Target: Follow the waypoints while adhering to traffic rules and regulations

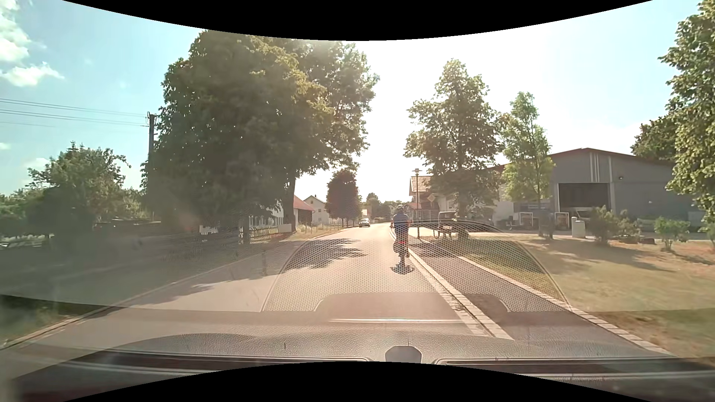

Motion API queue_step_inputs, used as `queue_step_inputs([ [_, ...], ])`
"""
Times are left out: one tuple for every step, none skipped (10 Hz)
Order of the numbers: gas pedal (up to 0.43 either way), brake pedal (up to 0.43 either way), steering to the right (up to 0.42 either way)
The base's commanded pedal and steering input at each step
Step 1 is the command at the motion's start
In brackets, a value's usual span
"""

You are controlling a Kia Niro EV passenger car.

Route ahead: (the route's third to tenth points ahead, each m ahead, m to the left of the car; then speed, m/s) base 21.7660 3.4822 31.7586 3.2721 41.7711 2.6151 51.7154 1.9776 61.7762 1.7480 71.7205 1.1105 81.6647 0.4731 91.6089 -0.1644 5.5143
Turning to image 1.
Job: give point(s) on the dry grass lawn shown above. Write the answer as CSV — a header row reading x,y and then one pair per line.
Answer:
x,y
614,279

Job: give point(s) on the dark red-leaved tree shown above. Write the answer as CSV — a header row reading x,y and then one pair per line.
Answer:
x,y
342,195

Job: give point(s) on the lamp post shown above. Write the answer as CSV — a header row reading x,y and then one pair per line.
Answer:
x,y
416,201

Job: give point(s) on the grey asphalt road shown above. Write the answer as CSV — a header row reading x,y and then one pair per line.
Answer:
x,y
346,268

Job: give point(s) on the tall green tree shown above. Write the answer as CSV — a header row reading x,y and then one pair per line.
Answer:
x,y
455,134

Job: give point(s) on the car's own bonnet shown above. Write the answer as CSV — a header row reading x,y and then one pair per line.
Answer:
x,y
223,363

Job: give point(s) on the white container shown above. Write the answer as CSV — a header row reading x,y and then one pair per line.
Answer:
x,y
578,229

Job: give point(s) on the house with tiled roof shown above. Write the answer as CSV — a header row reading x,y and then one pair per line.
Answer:
x,y
423,198

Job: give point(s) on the person on bicycle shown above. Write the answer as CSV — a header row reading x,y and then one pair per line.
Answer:
x,y
400,229

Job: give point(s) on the paved pavement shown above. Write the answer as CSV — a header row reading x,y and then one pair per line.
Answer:
x,y
475,279

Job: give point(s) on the grass verge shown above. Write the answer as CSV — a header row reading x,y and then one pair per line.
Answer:
x,y
84,285

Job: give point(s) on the large dark green tree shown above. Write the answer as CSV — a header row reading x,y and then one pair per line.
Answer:
x,y
246,128

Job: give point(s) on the wooden utility pole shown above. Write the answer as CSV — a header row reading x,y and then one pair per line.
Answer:
x,y
151,134

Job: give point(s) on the small green bush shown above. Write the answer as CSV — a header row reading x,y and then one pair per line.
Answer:
x,y
606,223
671,230

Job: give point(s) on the green tree foliage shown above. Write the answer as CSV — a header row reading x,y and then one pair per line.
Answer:
x,y
690,106

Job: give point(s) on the round green tree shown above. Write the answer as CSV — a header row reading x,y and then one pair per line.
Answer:
x,y
72,190

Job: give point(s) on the picket fence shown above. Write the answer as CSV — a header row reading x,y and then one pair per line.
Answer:
x,y
262,231

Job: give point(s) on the slender light green tree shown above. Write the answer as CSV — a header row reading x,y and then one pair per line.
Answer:
x,y
526,151

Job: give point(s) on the grey hall building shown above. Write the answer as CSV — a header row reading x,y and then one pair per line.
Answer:
x,y
614,181

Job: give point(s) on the white house red roof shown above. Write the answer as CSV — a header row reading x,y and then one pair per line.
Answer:
x,y
301,211

